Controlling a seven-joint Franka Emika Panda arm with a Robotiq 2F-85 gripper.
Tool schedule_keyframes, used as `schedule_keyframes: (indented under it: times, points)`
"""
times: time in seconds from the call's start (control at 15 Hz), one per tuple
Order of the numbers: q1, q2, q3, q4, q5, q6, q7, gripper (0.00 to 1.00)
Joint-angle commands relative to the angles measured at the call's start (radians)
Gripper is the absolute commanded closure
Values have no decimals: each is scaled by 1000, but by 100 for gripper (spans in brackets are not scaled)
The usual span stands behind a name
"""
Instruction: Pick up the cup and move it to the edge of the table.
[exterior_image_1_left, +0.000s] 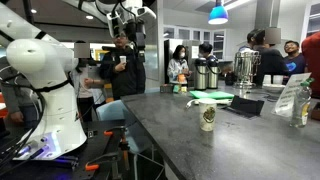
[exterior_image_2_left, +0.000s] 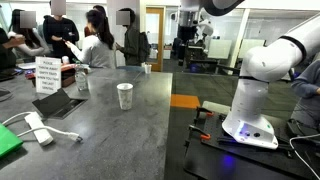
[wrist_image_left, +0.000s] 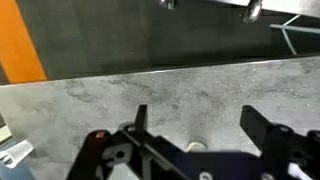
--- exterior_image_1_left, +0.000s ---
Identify silver coffee urn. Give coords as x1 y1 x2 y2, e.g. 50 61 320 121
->
232 49 262 90

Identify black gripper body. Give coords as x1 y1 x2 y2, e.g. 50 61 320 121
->
132 20 147 52

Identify green cutting mat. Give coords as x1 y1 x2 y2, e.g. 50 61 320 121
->
188 89 236 100

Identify small dark box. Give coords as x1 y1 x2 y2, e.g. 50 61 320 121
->
159 83 175 94

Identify white printed paper cup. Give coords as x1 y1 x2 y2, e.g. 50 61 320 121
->
198 98 218 132

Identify black flat pouch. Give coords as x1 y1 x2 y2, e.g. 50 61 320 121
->
222 95 266 119

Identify white curved cable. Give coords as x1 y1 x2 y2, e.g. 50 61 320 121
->
184 98 201 111

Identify white paper sheet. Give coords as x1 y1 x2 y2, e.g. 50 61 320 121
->
193 98 233 106

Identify light blue chair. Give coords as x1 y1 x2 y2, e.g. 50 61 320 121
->
95 99 155 155

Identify white bowl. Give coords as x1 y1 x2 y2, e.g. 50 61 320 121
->
261 83 287 94

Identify woman with face mask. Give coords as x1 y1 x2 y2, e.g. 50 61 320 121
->
166 44 192 86

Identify steel thermos dispenser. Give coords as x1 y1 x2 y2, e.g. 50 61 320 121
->
206 57 221 90
194 57 209 91

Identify clear bottle with green cap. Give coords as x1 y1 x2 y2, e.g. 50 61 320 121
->
289 77 315 129

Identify orange handled bar clamp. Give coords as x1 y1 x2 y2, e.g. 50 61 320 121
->
102 125 130 152
84 151 122 173

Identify person in red top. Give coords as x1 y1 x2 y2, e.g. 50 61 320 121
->
300 31 320 100

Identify woman in white top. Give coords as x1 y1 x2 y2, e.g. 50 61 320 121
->
68 40 106 123

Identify dark haired person in back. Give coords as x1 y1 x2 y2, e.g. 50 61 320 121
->
197 42 220 68

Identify person in grey sweater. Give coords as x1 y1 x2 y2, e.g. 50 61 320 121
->
0 55 40 130

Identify man in blue shirt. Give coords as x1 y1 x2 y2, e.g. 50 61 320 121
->
282 40 307 85

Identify steel range hood duct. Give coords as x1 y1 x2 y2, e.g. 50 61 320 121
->
254 0 282 31

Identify white printed table sign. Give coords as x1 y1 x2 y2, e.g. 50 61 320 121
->
271 72 312 119

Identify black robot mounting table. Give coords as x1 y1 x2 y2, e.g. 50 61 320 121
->
0 119 129 180

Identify blue pendant lamp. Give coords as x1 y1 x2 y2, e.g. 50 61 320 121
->
207 0 230 26

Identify person in black jacket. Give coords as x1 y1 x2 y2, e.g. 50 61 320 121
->
98 30 147 101

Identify bearded man in dark shirt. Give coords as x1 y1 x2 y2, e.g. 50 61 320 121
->
246 27 290 86

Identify white stacked cups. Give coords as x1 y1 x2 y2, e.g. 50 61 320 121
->
262 74 273 85
272 74 285 85

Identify black base cable bundle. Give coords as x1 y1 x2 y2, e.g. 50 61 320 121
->
0 75 47 169

